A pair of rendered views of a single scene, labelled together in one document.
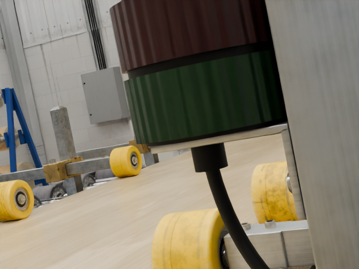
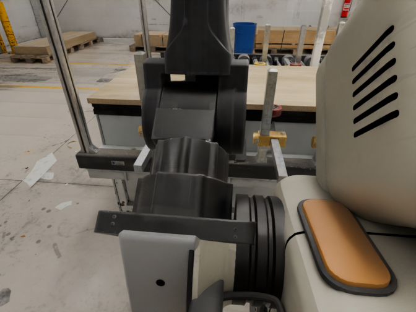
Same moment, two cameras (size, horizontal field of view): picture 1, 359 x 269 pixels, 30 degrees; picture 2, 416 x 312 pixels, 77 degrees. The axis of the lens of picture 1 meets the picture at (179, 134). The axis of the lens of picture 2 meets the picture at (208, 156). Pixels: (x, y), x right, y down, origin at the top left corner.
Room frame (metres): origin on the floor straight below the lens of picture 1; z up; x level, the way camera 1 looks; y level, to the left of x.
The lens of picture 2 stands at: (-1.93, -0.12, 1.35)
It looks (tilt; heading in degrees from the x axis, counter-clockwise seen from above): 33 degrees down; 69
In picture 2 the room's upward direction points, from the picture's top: straight up
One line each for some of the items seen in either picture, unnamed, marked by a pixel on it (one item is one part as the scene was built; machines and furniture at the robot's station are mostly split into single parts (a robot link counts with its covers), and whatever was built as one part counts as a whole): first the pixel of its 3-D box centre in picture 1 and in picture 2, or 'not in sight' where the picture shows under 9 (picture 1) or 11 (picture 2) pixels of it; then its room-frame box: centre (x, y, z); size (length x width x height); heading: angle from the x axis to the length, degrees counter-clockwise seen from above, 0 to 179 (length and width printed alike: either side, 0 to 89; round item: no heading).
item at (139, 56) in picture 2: not in sight; (147, 111); (-1.80, 0.94, 0.92); 0.04 x 0.04 x 0.48; 64
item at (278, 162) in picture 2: not in sight; (275, 147); (-1.35, 0.64, 0.81); 0.43 x 0.03 x 0.04; 64
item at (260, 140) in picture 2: not in sight; (268, 138); (-1.33, 0.71, 0.81); 0.14 x 0.06 x 0.05; 154
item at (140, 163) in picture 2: not in sight; (154, 139); (-1.80, 0.86, 0.82); 0.43 x 0.03 x 0.04; 64
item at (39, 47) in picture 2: not in sight; (60, 41); (-2.90, 7.91, 0.23); 2.41 x 0.77 x 0.17; 65
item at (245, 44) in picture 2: not in sight; (244, 39); (1.18, 5.73, 0.36); 0.59 x 0.57 x 0.73; 64
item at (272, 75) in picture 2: not in sight; (265, 126); (-1.35, 0.72, 0.87); 0.04 x 0.04 x 0.48; 64
